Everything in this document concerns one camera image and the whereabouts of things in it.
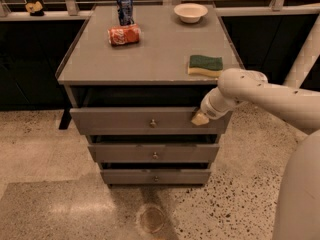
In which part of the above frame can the white bowl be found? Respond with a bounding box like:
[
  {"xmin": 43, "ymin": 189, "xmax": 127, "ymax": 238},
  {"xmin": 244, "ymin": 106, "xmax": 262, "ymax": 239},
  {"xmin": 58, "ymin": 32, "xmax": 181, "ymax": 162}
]
[{"xmin": 174, "ymin": 3, "xmax": 208, "ymax": 24}]

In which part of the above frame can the green yellow sponge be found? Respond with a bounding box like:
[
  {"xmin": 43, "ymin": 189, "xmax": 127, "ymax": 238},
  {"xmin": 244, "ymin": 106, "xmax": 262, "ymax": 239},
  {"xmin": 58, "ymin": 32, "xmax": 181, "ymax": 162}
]
[{"xmin": 188, "ymin": 55, "xmax": 223, "ymax": 77}]

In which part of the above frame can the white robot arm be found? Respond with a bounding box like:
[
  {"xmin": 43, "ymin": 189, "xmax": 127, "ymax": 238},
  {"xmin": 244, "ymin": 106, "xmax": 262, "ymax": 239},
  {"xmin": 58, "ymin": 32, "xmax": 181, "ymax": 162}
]
[{"xmin": 192, "ymin": 68, "xmax": 320, "ymax": 240}]

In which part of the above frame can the grey bottom drawer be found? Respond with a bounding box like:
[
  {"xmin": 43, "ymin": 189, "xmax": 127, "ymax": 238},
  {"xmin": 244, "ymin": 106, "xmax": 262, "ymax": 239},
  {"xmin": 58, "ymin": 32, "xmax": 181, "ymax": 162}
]
[{"xmin": 101, "ymin": 169, "xmax": 211, "ymax": 185}]

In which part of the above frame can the grey middle drawer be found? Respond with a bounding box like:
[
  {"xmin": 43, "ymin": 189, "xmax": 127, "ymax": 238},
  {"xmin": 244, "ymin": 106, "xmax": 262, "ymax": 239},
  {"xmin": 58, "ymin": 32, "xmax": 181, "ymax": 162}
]
[{"xmin": 88, "ymin": 144, "xmax": 219, "ymax": 163}]

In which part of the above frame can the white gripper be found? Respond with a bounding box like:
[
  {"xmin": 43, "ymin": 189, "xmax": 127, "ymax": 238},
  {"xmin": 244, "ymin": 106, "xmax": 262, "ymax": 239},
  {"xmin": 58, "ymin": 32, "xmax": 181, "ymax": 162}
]
[{"xmin": 191, "ymin": 87, "xmax": 242, "ymax": 126}]

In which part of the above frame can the blue soda can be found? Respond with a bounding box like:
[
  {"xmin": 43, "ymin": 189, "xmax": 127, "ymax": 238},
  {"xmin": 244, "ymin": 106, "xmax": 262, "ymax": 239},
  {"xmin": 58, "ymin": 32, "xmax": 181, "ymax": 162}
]
[{"xmin": 116, "ymin": 0, "xmax": 134, "ymax": 26}]

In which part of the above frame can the grey drawer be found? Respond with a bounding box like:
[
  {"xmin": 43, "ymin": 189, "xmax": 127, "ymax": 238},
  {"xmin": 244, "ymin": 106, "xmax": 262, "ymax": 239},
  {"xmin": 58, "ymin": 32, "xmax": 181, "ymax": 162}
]
[
  {"xmin": 88, "ymin": 144, "xmax": 219, "ymax": 163},
  {"xmin": 70, "ymin": 107, "xmax": 231, "ymax": 135},
  {"xmin": 101, "ymin": 169, "xmax": 211, "ymax": 185}
]

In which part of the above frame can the grey top drawer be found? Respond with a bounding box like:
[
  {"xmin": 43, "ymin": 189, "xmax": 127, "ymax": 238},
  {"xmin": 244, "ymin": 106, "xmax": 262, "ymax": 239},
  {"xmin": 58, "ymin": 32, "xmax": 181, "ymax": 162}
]
[{"xmin": 70, "ymin": 107, "xmax": 231, "ymax": 135}]

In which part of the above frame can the grey drawer cabinet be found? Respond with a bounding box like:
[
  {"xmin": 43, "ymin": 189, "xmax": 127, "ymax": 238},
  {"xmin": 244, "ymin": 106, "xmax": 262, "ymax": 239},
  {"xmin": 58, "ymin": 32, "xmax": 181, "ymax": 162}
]
[{"xmin": 58, "ymin": 5, "xmax": 239, "ymax": 171}]

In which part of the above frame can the white diagonal pole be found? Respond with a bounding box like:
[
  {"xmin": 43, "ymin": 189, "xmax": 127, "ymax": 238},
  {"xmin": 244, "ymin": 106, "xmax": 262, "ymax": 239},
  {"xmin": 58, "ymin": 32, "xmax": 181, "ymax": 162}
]
[{"xmin": 284, "ymin": 15, "xmax": 320, "ymax": 88}]

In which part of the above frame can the round floor drain cover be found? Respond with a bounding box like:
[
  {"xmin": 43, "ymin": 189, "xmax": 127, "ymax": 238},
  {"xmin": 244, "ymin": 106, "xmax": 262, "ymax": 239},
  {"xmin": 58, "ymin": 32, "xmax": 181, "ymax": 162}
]
[{"xmin": 137, "ymin": 206, "xmax": 165, "ymax": 234}]

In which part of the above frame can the small yellow black object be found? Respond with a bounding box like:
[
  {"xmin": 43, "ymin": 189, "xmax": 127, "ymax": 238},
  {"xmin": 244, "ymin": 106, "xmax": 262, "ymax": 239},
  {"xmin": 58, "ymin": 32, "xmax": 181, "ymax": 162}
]
[{"xmin": 25, "ymin": 1, "xmax": 44, "ymax": 16}]

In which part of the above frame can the orange soda can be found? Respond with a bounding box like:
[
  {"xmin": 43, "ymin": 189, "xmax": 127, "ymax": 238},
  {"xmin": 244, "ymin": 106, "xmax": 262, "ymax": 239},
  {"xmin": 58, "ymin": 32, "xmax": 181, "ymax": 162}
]
[{"xmin": 108, "ymin": 24, "xmax": 141, "ymax": 46}]

